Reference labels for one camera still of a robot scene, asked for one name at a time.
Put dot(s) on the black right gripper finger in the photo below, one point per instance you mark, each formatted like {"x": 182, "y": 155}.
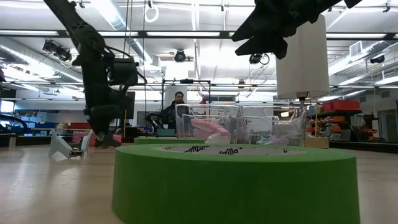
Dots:
{"x": 267, "y": 46}
{"x": 261, "y": 25}

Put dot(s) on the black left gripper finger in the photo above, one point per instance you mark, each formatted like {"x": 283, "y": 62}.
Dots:
{"x": 98, "y": 121}
{"x": 113, "y": 119}

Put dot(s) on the teal staple remover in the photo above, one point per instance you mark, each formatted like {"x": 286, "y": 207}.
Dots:
{"x": 264, "y": 141}

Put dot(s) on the purple staple remover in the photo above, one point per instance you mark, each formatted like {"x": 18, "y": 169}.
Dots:
{"x": 280, "y": 142}

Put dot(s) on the pink cloth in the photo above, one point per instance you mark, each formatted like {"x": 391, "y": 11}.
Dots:
{"x": 211, "y": 129}

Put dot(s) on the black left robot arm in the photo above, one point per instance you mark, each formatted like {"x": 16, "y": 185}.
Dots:
{"x": 90, "y": 40}

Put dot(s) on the black staple remover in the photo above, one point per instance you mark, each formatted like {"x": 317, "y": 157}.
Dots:
{"x": 109, "y": 143}

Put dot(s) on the green tape roll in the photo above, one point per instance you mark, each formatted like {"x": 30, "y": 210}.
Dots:
{"x": 217, "y": 186}

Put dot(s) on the black hanging spotlight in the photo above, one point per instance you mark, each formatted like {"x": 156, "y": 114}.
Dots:
{"x": 179, "y": 56}
{"x": 57, "y": 49}
{"x": 256, "y": 59}
{"x": 377, "y": 59}

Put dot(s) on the red box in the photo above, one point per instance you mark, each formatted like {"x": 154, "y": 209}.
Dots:
{"x": 79, "y": 125}

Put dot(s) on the black monitor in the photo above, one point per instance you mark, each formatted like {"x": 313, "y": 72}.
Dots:
{"x": 130, "y": 105}

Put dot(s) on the white paper towel roll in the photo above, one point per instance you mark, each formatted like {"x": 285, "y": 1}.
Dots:
{"x": 304, "y": 71}

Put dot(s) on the person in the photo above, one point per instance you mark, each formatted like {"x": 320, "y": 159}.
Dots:
{"x": 178, "y": 98}

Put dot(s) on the clear plastic bin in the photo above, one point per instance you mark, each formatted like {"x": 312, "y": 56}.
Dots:
{"x": 298, "y": 124}
{"x": 183, "y": 124}

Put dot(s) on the red storage bin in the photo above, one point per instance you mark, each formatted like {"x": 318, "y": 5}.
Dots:
{"x": 340, "y": 105}

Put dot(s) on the black storage shelf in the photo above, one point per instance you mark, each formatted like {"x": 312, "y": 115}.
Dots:
{"x": 342, "y": 111}

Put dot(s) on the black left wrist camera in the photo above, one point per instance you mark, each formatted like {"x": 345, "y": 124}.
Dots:
{"x": 124, "y": 73}

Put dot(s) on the black aluminium rig frame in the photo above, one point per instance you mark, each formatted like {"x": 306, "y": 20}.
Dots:
{"x": 186, "y": 34}

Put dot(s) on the black metal frame stand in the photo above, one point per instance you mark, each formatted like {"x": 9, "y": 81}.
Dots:
{"x": 186, "y": 81}

